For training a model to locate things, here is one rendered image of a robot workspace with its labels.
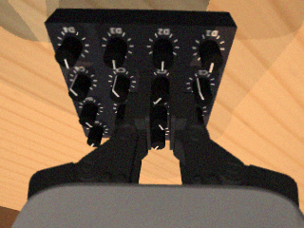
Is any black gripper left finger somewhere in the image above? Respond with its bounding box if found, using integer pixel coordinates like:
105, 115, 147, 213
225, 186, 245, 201
27, 72, 153, 200

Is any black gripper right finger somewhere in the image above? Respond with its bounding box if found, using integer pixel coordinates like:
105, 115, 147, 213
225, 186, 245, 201
169, 72, 299, 207

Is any black knob box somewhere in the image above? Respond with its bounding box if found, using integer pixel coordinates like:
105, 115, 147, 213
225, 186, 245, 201
45, 9, 238, 150

